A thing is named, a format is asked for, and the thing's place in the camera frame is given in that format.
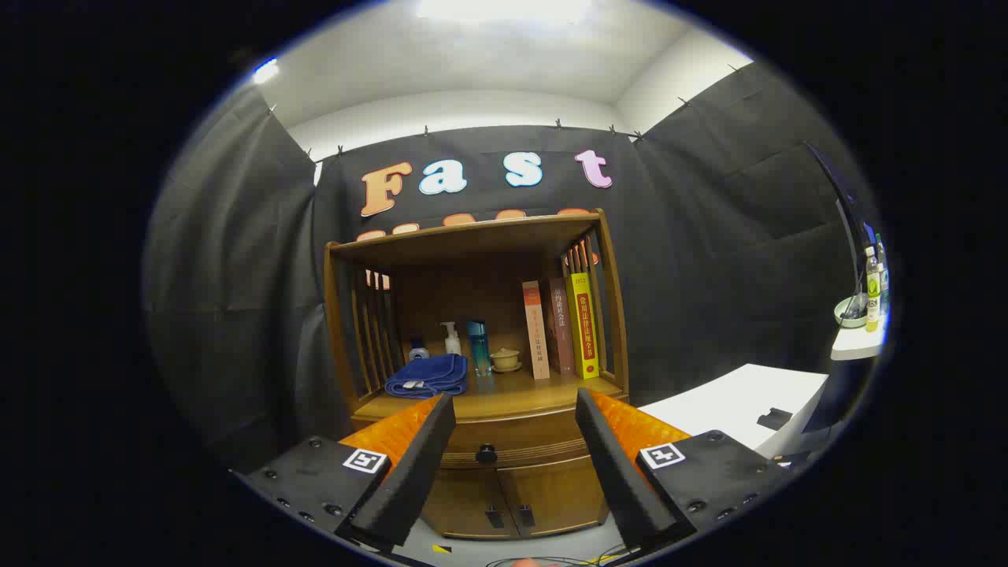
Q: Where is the brown book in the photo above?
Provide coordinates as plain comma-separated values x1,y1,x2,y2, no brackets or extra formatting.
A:
543,277,576,376

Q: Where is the white side cabinet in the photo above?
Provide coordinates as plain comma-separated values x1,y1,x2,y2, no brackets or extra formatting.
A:
638,363,829,461

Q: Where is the wooden cabinet door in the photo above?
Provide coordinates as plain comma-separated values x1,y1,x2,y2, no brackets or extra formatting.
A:
498,457,609,536
421,466,521,540

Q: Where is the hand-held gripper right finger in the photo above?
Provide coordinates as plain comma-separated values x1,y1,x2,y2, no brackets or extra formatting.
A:
575,386,792,552

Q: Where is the wooden drawer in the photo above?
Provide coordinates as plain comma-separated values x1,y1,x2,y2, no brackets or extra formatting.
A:
438,408,593,471

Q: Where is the wooden cabinet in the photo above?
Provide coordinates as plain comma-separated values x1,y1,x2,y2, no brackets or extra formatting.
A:
323,208,631,541

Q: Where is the clear plastic bottle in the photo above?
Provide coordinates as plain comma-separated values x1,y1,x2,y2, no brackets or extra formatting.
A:
876,234,891,316

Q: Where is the pale green bowl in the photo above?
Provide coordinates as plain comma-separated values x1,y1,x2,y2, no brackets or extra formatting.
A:
835,294,869,328

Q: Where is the wooden countertop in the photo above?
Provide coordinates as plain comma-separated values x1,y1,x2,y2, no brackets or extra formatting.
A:
352,364,628,422

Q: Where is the blue folded towel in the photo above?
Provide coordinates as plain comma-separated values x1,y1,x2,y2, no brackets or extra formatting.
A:
384,354,469,398

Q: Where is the green label plastic bottle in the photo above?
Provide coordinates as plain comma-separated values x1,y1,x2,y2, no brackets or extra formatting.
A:
865,246,882,332

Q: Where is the white side shelf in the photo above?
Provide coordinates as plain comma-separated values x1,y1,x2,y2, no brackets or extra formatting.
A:
831,319,889,361

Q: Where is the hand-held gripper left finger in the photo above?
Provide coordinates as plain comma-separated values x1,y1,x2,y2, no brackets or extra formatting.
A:
236,392,458,552

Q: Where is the tall blue transparent bottle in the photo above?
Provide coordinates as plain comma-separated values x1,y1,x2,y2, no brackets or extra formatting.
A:
466,319,492,376

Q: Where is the orange and white book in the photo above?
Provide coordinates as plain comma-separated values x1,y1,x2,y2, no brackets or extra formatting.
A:
522,281,551,380

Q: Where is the yellow book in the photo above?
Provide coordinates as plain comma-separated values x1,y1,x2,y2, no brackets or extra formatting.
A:
565,272,601,380

